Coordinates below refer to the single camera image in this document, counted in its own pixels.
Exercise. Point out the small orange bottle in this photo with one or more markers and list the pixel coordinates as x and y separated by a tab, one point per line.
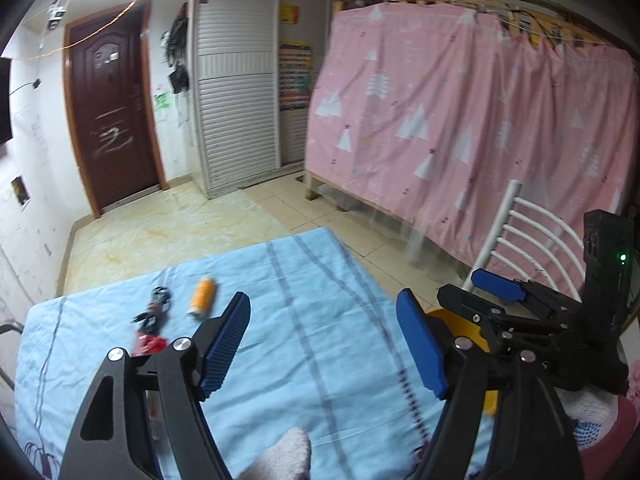
202	296

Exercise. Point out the yellow wardrobe sticker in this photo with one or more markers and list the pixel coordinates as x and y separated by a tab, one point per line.
289	13

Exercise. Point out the green wall sticker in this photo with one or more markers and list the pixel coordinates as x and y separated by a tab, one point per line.
163	101

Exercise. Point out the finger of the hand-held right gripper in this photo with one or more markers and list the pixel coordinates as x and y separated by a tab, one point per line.
497	285
470	305

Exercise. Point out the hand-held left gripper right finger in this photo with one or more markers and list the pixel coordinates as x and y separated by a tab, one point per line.
422	345

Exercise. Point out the dark brown wooden door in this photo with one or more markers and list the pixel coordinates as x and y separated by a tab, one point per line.
110	110

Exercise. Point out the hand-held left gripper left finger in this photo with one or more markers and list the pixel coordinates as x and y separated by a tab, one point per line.
225	345

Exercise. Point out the white fuzzy clothing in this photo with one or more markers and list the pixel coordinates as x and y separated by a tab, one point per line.
285	455

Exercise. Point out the pink tree print curtain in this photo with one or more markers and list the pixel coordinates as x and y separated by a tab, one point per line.
475	135

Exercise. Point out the colourful grid chart poster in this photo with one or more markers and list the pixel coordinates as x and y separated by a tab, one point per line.
295	75

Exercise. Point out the white security camera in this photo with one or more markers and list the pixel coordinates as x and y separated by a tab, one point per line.
56	16

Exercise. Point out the grey metal chair frame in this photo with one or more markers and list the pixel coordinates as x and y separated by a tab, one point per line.
7	329

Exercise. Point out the wall outlet box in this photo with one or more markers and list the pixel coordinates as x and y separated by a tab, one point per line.
19	190

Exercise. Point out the white metal chair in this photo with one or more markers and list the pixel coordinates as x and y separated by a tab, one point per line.
500	225

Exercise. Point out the black wall television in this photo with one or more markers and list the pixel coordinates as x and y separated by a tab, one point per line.
4	105

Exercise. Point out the blue printed tablecloth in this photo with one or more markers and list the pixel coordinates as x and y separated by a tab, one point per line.
310	310

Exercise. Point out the yellow bin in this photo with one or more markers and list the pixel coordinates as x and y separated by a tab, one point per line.
442	327

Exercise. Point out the black hanging bag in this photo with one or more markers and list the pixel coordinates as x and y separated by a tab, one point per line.
179	80
176	35

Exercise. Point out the small red wrapper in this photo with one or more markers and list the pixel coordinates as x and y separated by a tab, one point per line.
149	344

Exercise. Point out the white louvered wardrobe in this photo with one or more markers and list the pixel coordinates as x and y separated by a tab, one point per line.
235	110

